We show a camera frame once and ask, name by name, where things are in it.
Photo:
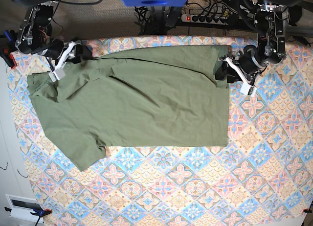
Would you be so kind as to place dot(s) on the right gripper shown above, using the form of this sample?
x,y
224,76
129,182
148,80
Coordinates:
x,y
59,53

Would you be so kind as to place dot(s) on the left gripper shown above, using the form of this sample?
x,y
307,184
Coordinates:
x,y
245,66

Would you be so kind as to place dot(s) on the olive green t-shirt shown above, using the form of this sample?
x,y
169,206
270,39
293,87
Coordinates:
x,y
158,96

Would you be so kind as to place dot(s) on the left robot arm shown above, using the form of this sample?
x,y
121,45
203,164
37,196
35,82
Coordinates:
x,y
273,21

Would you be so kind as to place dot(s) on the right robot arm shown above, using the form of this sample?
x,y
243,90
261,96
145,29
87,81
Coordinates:
x,y
35,36

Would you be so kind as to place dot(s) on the white power strip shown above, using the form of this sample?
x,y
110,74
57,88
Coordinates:
x,y
192,18

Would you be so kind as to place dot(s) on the red black clamp upper left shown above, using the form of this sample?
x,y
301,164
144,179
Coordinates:
x,y
8,58

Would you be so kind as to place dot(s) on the patterned tablecloth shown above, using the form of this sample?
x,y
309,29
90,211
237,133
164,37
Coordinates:
x,y
264,175

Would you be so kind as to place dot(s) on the red clamp lower right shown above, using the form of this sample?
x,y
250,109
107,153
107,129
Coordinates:
x,y
308,211

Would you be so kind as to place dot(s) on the blue clamp lower left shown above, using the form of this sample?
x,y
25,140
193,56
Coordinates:
x,y
36,212

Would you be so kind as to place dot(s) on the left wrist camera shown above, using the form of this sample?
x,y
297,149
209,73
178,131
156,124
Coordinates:
x,y
248,89

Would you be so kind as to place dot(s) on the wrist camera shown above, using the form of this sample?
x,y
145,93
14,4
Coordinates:
x,y
57,74
248,89

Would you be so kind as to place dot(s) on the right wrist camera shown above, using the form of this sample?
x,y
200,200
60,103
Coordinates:
x,y
57,74

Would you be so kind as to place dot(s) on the white wall outlet box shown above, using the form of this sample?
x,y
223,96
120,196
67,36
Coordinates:
x,y
22,202

